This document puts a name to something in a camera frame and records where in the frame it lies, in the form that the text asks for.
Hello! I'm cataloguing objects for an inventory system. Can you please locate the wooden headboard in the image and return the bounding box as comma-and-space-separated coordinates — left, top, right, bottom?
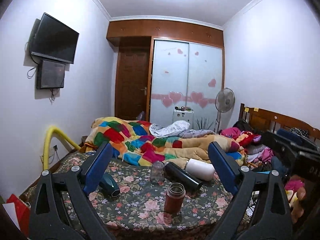
239, 103, 319, 142

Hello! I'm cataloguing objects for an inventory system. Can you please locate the white small cabinet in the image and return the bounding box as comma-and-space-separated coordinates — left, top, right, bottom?
172, 106, 194, 129

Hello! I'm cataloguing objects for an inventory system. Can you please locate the frosted sliding wardrobe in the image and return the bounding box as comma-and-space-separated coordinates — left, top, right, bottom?
149, 40, 223, 130

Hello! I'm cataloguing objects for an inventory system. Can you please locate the black wall television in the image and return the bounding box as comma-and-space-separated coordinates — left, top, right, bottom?
29, 13, 79, 64

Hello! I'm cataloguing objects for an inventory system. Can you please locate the red paper bag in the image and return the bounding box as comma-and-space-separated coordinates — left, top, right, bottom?
3, 194, 30, 238

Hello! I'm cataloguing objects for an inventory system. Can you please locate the clear plastic cup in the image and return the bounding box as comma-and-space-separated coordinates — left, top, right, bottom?
150, 161, 164, 183

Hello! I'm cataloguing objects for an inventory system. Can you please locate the colourful patchwork blanket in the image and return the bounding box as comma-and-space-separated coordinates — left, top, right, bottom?
84, 117, 246, 168

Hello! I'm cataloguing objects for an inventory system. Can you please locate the yellow curved tube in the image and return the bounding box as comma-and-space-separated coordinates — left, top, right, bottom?
42, 125, 81, 171

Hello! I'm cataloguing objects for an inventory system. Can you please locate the floral dark green bedsheet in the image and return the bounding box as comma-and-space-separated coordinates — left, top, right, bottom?
24, 151, 251, 233

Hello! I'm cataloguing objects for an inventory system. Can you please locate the red steel thermos cup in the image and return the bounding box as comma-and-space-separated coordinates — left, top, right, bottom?
164, 183, 185, 215

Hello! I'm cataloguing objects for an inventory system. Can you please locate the black cylindrical flask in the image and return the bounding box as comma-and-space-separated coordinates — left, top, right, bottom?
164, 162, 203, 193

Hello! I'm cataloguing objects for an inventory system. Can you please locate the standing electric fan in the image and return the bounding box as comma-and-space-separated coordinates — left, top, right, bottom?
214, 88, 235, 133

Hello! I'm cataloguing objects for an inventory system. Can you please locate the dark teal hexagonal cup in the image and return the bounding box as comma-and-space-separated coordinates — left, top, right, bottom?
99, 172, 120, 198

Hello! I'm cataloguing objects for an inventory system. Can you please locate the brown wooden door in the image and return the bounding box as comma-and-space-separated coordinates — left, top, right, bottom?
115, 47, 150, 120

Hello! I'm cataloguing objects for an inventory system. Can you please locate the white cylindrical flask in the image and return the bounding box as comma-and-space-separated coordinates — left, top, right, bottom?
184, 159, 215, 181

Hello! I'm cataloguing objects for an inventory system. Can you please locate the pink red clothes pile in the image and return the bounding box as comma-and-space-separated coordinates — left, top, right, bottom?
219, 127, 274, 168

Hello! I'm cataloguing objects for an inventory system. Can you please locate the striped grey white cloth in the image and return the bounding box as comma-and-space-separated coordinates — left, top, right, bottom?
149, 120, 190, 138

